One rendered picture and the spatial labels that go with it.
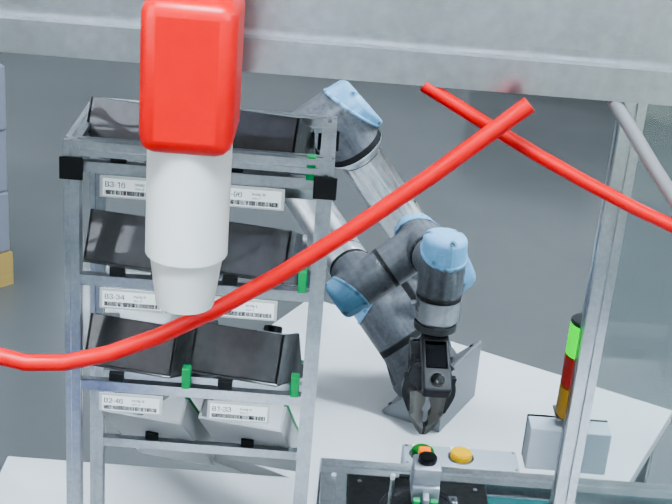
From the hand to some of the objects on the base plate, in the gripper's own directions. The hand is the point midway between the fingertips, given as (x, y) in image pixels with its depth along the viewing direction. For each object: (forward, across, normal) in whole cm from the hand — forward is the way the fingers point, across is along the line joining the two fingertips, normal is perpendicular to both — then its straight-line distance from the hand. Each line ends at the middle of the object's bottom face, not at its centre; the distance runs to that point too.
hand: (423, 429), depth 214 cm
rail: (+21, -27, -3) cm, 34 cm away
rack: (+21, +36, +25) cm, 49 cm away
